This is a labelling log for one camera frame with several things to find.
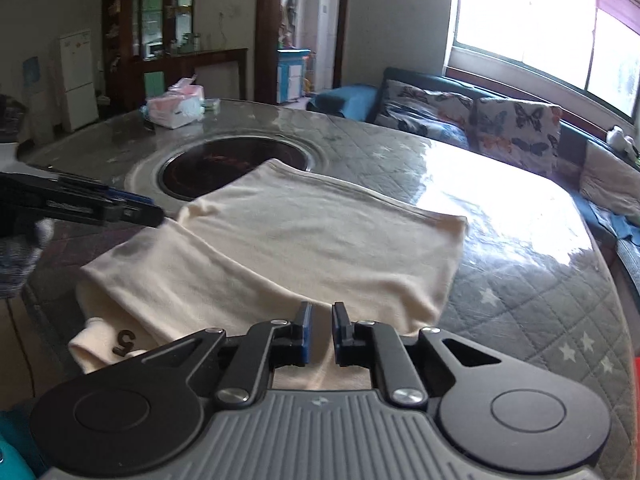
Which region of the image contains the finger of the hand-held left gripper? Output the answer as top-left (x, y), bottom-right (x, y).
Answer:
top-left (106, 187), bottom-right (155, 207)
top-left (102, 202), bottom-right (166, 227)

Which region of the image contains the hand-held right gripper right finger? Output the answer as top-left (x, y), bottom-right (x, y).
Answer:
top-left (331, 301), bottom-right (507, 407)

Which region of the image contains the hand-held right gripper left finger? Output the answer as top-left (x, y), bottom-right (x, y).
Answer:
top-left (135, 301), bottom-right (313, 409)

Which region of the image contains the cream shirt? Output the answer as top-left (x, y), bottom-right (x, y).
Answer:
top-left (67, 158), bottom-right (469, 392)

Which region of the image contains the person's left hand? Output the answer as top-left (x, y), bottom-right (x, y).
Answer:
top-left (0, 218), bottom-right (55, 297)

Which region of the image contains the round black built-in cooktop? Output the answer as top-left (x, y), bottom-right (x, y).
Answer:
top-left (125, 130), bottom-right (327, 202)

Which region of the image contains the pink white tissue pack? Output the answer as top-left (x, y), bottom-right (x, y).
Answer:
top-left (145, 77), bottom-right (206, 130)

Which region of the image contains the white refrigerator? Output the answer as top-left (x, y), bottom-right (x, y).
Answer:
top-left (59, 30), bottom-right (100, 132)

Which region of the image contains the water dispenser with blue bottle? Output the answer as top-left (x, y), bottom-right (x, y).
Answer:
top-left (22, 55), bottom-right (45, 107)

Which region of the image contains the dark wooden display cabinet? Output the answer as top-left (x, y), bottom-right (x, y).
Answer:
top-left (101, 0), bottom-right (249, 112)

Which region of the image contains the blue plastic drawer unit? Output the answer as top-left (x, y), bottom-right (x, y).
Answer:
top-left (276, 48), bottom-right (311, 104)

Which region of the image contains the blue sofa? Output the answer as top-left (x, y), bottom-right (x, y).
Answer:
top-left (306, 67), bottom-right (640, 311)

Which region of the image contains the butterfly print cushion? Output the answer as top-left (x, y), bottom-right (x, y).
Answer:
top-left (374, 78), bottom-right (477, 149)
top-left (467, 97), bottom-right (564, 179)

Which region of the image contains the teal object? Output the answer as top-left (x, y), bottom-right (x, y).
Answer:
top-left (0, 409), bottom-right (39, 480)

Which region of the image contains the grey cushion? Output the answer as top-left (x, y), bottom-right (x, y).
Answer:
top-left (579, 139), bottom-right (640, 222)

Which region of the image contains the white plush toy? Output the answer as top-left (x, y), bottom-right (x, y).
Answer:
top-left (605, 124), bottom-right (639, 154)

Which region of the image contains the window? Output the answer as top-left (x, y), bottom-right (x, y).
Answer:
top-left (446, 0), bottom-right (640, 122)

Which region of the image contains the dark wooden door frame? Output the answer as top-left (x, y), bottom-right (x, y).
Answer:
top-left (253, 0), bottom-right (352, 107)

